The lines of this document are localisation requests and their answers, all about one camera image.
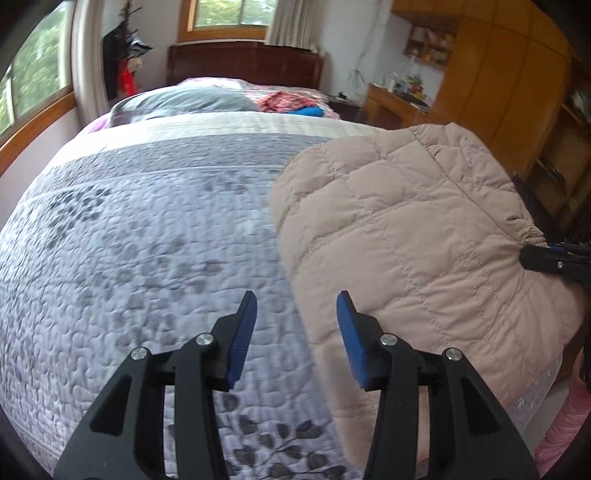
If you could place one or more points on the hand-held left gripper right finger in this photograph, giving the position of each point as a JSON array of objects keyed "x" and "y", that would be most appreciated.
[{"x": 353, "y": 341}]

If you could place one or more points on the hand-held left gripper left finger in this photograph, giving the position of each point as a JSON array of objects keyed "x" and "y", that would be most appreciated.
[{"x": 240, "y": 341}]

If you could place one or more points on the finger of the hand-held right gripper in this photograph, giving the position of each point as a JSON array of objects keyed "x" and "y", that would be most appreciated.
[{"x": 545, "y": 261}]

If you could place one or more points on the tan quilted jacket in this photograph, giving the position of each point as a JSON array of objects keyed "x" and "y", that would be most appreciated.
[{"x": 392, "y": 221}]

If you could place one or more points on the person's right forearm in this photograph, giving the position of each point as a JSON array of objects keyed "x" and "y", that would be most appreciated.
[{"x": 584, "y": 332}]

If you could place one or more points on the grey floral bed quilt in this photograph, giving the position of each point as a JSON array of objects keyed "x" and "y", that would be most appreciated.
[{"x": 138, "y": 221}]

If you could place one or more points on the wooden wardrobe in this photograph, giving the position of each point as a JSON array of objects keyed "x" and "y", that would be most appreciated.
[{"x": 498, "y": 69}]

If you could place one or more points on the small potted plant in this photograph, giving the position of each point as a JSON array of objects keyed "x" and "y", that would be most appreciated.
[{"x": 414, "y": 82}]

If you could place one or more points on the wooden desk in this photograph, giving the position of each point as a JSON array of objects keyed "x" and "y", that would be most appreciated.
[{"x": 383, "y": 106}]

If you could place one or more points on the dark wooden nightstand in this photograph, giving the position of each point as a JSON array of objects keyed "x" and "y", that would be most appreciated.
[{"x": 346, "y": 108}]

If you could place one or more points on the blue cloth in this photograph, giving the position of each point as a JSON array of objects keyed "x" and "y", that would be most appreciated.
[{"x": 309, "y": 112}]

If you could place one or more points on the red plaid cloth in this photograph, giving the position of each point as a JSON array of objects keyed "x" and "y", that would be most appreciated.
[{"x": 281, "y": 101}]

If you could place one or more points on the grey pillow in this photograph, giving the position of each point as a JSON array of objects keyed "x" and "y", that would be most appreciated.
[{"x": 184, "y": 101}]

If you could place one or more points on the purple bedsheet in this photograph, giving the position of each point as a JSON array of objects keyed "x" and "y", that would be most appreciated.
[{"x": 99, "y": 123}]

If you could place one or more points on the dark wooden headboard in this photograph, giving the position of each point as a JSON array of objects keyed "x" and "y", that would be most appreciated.
[{"x": 240, "y": 62}]

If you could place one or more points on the red hanging bag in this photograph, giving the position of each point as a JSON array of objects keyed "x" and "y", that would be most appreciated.
[{"x": 127, "y": 81}]

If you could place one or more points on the white side curtain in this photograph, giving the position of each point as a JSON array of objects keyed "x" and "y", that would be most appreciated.
[{"x": 92, "y": 60}]

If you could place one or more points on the beige patterned curtain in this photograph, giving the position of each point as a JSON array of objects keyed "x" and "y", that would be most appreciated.
[{"x": 295, "y": 23}]

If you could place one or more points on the small wooden-framed window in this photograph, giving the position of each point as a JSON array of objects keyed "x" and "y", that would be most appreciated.
[{"x": 221, "y": 14}]

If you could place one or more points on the large wooden-framed window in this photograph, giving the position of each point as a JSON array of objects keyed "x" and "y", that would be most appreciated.
[{"x": 37, "y": 78}]

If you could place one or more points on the wooden coat rack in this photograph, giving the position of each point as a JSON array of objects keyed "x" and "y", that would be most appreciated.
[{"x": 127, "y": 16}]

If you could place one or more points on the wall shelf with items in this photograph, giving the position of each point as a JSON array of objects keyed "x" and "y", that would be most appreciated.
[{"x": 429, "y": 46}]

